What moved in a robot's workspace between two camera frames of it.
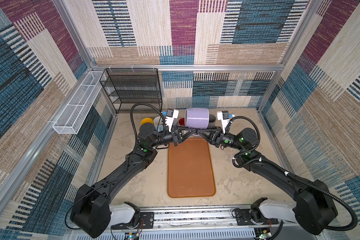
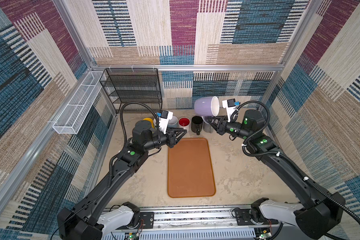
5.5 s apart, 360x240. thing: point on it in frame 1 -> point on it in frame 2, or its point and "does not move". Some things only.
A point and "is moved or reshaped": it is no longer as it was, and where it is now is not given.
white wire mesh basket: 71,119 does not move
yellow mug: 146,120 does not move
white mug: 182,121 does not move
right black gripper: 215,137 -> 220,126
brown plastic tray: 190,170 does not move
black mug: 212,120 is moved or reshaped
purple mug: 197,118 -> 207,106
